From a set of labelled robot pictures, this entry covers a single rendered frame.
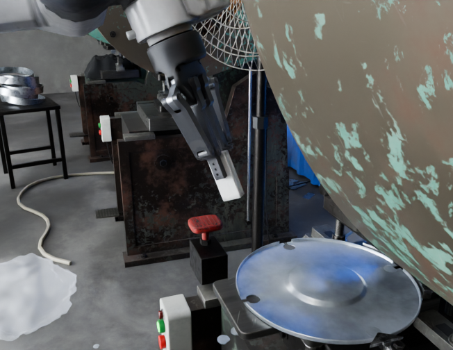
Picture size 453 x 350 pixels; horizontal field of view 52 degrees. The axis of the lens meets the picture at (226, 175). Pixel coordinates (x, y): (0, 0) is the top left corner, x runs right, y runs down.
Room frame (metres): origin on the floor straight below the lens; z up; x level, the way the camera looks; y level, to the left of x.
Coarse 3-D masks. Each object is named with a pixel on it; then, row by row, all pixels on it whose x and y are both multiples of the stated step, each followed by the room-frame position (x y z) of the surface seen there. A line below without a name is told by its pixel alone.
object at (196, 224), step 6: (204, 216) 0.95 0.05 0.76; (210, 216) 0.95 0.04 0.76; (216, 216) 0.95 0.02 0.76; (192, 222) 0.92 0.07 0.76; (198, 222) 0.91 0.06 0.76; (204, 222) 0.92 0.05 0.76; (210, 222) 0.92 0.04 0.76; (216, 222) 0.91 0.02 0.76; (192, 228) 0.89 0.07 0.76; (198, 228) 0.89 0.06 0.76; (204, 228) 0.89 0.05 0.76; (210, 228) 0.90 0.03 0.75; (216, 228) 0.90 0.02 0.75; (204, 234) 0.92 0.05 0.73
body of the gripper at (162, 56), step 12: (180, 36) 0.61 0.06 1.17; (192, 36) 0.62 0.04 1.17; (156, 48) 0.61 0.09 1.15; (168, 48) 0.61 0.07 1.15; (180, 48) 0.61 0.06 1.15; (192, 48) 0.62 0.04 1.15; (204, 48) 0.64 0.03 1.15; (156, 60) 0.62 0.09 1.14; (168, 60) 0.61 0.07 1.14; (180, 60) 0.61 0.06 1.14; (192, 60) 0.62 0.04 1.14; (156, 72) 0.63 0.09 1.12; (168, 72) 0.61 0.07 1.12; (180, 72) 0.61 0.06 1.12; (192, 72) 0.64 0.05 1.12; (204, 72) 0.67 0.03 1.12; (168, 84) 0.60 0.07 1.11; (180, 84) 0.60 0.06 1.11; (192, 96) 0.61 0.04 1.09; (204, 96) 0.64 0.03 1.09
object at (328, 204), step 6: (324, 192) 0.67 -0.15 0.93; (324, 198) 0.69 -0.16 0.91; (330, 198) 0.67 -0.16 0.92; (324, 204) 0.69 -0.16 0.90; (330, 204) 0.67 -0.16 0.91; (330, 210) 0.67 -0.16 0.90; (336, 210) 0.66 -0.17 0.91; (336, 216) 0.66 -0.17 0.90; (342, 216) 0.64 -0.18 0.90; (348, 222) 0.63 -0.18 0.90; (354, 228) 0.61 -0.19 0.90
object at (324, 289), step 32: (256, 256) 0.73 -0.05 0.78; (288, 256) 0.73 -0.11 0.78; (320, 256) 0.73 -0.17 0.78; (352, 256) 0.73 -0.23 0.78; (384, 256) 0.72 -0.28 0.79; (256, 288) 0.63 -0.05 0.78; (288, 288) 0.63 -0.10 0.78; (320, 288) 0.62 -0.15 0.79; (352, 288) 0.62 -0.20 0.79; (384, 288) 0.63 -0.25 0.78; (416, 288) 0.63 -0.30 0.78; (288, 320) 0.55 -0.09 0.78; (320, 320) 0.55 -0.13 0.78; (352, 320) 0.55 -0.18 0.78; (384, 320) 0.55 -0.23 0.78
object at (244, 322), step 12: (216, 288) 0.63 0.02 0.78; (228, 288) 0.63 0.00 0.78; (228, 300) 0.60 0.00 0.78; (240, 300) 0.60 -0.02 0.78; (252, 300) 0.60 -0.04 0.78; (228, 312) 0.58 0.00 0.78; (240, 312) 0.57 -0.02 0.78; (240, 324) 0.55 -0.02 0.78; (252, 324) 0.55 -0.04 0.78; (264, 324) 0.55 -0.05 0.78; (240, 336) 0.53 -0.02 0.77; (252, 336) 0.53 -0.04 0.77; (288, 336) 0.65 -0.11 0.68; (288, 348) 0.64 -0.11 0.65; (300, 348) 0.61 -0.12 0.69; (312, 348) 0.59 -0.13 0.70
